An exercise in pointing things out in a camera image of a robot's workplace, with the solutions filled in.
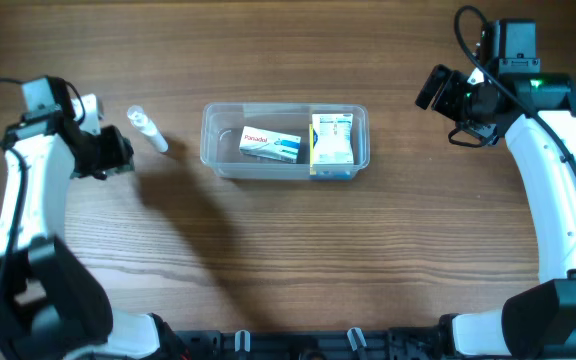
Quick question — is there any green white small box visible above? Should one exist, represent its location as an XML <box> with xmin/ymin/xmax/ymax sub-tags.
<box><xmin>105</xmin><ymin>166</ymin><xmax>134</xmax><ymax>177</ymax></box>

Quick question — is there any white Hansaplast plaster box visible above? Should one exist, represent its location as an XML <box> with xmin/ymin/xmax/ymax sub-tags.
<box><xmin>310</xmin><ymin>113</ymin><xmax>354</xmax><ymax>166</ymax></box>

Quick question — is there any clear plastic container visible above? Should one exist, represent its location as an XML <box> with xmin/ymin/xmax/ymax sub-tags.
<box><xmin>200</xmin><ymin>102</ymin><xmax>370</xmax><ymax>180</ymax></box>

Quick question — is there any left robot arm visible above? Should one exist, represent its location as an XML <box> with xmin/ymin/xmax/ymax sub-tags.
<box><xmin>0</xmin><ymin>108</ymin><xmax>184</xmax><ymax>359</ymax></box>

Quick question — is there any white caplet medicine box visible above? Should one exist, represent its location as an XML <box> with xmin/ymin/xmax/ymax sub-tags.
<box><xmin>239</xmin><ymin>126</ymin><xmax>301</xmax><ymax>163</ymax></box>

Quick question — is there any blue lozenge box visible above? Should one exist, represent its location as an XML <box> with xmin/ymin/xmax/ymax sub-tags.
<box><xmin>309</xmin><ymin>125</ymin><xmax>354</xmax><ymax>179</ymax></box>

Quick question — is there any black right camera cable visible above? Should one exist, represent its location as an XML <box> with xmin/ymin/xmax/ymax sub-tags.
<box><xmin>447</xmin><ymin>4</ymin><xmax>576</xmax><ymax>359</ymax></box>

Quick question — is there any white spray bottle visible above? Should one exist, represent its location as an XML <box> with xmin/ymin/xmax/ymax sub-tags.
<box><xmin>127</xmin><ymin>105</ymin><xmax>169</xmax><ymax>153</ymax></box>

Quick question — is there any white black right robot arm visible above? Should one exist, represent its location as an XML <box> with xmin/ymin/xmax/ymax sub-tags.
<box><xmin>416</xmin><ymin>65</ymin><xmax>576</xmax><ymax>359</ymax></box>

